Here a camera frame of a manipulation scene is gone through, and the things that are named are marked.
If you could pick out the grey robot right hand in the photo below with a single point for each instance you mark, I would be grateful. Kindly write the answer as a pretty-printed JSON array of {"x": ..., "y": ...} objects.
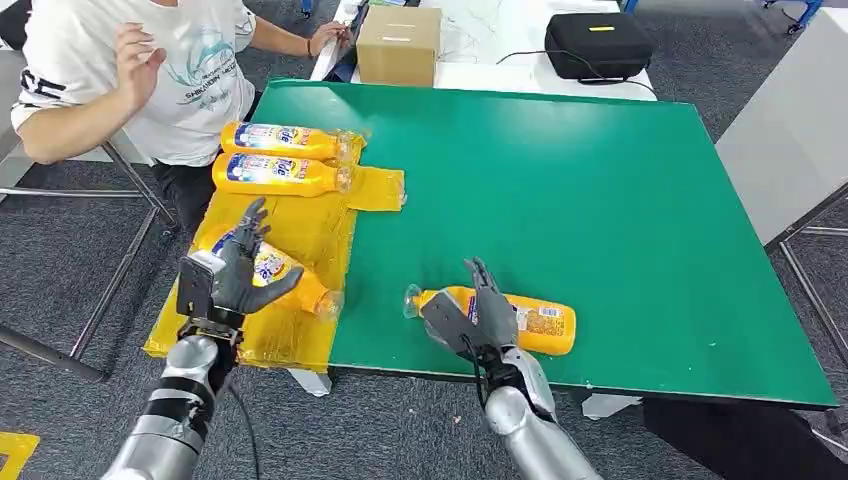
[{"x": 495, "y": 321}]

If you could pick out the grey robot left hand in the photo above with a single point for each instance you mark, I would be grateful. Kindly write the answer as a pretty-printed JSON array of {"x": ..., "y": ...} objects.
[{"x": 238, "y": 278}]

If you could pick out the orange drink bottle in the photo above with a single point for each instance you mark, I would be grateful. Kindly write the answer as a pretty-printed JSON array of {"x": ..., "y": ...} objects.
[
  {"x": 278, "y": 140},
  {"x": 281, "y": 272},
  {"x": 550, "y": 328},
  {"x": 265, "y": 175}
]

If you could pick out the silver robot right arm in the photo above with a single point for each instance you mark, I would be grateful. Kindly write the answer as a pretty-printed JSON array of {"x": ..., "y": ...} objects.
[{"x": 530, "y": 424}]

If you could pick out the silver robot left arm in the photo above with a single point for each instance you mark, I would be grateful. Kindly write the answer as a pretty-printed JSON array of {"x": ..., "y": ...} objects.
[{"x": 179, "y": 404}]

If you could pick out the yellow sheet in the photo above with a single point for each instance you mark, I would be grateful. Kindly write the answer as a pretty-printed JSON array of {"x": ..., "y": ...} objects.
[{"x": 311, "y": 228}]

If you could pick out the green mat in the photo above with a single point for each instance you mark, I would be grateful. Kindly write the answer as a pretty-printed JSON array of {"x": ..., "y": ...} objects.
[{"x": 596, "y": 218}]

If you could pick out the person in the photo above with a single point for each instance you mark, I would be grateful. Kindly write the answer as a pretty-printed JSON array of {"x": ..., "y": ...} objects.
[{"x": 192, "y": 73}]

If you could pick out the person's right hand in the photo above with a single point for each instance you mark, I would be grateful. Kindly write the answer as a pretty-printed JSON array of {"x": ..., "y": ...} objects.
[{"x": 136, "y": 63}]

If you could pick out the person's hand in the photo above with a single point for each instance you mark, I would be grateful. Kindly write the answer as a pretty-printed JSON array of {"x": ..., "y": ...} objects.
[
  {"x": 329, "y": 36},
  {"x": 136, "y": 63}
]

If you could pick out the dark laptop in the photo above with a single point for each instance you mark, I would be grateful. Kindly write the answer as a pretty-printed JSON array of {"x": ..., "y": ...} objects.
[{"x": 344, "y": 63}]

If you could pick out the person's left hand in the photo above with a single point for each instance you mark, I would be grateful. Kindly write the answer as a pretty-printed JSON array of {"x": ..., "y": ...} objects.
[{"x": 329, "y": 36}]

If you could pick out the cardboard box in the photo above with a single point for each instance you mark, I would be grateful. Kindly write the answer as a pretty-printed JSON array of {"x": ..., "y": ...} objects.
[{"x": 399, "y": 46}]

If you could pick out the white table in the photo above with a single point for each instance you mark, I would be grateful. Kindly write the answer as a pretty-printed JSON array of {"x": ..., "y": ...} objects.
[{"x": 490, "y": 33}]

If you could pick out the black carrying case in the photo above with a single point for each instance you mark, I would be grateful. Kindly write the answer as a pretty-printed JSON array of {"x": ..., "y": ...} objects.
[{"x": 596, "y": 43}]

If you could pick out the black bag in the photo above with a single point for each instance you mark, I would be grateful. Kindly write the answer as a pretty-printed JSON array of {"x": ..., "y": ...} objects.
[{"x": 14, "y": 23}]

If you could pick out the grey table with metal legs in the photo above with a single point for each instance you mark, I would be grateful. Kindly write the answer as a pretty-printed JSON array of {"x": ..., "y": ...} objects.
[{"x": 788, "y": 126}]

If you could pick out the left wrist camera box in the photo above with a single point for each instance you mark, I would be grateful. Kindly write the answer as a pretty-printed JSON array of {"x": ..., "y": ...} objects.
[{"x": 195, "y": 288}]

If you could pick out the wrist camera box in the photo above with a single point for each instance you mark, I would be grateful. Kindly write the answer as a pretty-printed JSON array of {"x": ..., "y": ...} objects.
[
  {"x": 450, "y": 321},
  {"x": 195, "y": 288}
]

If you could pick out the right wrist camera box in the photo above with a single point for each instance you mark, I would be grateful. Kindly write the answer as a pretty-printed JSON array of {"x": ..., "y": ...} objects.
[{"x": 450, "y": 321}]

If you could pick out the grey bench with metal frame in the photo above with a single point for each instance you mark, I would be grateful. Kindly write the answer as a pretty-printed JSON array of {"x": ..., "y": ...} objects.
[{"x": 126, "y": 172}]

